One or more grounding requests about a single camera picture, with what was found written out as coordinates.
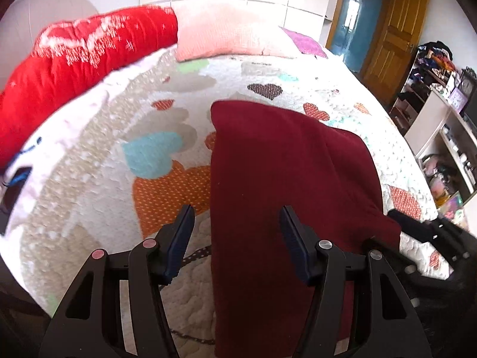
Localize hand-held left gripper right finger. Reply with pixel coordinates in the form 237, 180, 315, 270
279, 205, 429, 358

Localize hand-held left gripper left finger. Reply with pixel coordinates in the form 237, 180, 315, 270
37, 204, 196, 358

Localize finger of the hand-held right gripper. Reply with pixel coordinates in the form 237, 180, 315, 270
367, 237, 422, 277
387, 209, 475, 267

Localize maroon sweater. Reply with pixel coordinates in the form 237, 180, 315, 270
209, 100, 402, 358

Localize pink bag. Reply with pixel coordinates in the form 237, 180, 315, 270
420, 153, 461, 199

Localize white cluttered shelf unit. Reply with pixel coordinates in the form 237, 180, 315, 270
389, 41, 477, 219

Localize patchwork heart quilt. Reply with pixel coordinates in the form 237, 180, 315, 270
18, 47, 451, 358

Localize dark table clock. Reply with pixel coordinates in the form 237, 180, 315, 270
460, 66, 477, 99

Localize black phone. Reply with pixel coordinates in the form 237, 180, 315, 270
0, 166, 33, 236

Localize wooden door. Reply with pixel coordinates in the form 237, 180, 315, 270
360, 0, 430, 106

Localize red floral quilt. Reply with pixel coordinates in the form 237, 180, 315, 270
0, 5, 179, 166

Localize purple pillow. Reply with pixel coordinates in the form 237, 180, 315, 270
279, 26, 329, 59

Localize pink ribbed pillow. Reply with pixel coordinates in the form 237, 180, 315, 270
173, 2, 299, 62

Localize blue glass doorway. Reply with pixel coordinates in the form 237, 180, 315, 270
331, 0, 387, 74

